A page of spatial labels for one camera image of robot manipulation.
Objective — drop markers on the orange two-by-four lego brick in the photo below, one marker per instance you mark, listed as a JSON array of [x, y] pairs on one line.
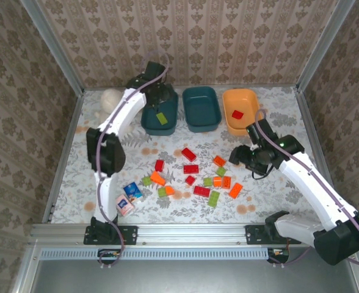
[[235, 190]]

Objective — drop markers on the green small lego brick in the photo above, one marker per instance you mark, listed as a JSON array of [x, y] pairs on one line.
[[208, 182], [146, 181], [220, 171], [161, 192]]

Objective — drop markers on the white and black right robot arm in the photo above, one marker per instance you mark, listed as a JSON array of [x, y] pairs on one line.
[[344, 244]]

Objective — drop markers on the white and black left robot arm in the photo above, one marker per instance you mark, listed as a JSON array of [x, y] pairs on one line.
[[106, 152]]

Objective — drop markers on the green long lego brick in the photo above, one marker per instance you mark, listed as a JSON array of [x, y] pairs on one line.
[[161, 118]]

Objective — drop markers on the orange two-by-two lego brick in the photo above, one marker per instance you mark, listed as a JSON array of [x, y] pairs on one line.
[[219, 160]]

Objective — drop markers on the teal plastic bin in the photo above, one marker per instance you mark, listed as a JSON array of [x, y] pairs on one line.
[[155, 126], [201, 110]]

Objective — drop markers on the orange curved lego brick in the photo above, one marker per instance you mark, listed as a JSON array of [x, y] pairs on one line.
[[217, 182], [169, 190]]

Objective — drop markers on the white plush toy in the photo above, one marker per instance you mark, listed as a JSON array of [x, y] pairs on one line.
[[110, 100]]

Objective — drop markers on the green two-by-four lego brick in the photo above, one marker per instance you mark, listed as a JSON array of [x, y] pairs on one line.
[[213, 199]]

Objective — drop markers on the red two-by-four lego brick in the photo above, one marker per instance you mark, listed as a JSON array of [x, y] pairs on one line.
[[188, 154], [201, 191], [191, 169]]

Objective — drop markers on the orange plastic bin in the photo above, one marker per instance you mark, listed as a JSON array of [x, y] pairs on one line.
[[243, 99]]

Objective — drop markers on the red small lego brick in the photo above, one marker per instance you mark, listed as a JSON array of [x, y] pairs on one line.
[[190, 180]]

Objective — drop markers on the orange sloped lego brick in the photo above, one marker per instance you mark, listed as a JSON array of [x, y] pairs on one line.
[[157, 178]]

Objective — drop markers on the blue tissue pack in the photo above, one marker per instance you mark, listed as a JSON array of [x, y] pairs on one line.
[[132, 190]]

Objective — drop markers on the pink tissue pack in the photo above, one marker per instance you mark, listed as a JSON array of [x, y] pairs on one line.
[[125, 206]]

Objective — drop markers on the aluminium table side rail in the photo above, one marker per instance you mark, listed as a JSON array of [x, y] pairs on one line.
[[63, 155], [308, 117]]

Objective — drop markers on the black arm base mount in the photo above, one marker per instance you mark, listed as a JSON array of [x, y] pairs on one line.
[[129, 235], [256, 235]]

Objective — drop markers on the aluminium front rail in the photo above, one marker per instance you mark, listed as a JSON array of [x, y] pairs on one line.
[[182, 233]]

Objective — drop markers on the aluminium frame post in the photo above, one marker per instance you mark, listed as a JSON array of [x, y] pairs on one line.
[[56, 45], [324, 45]]

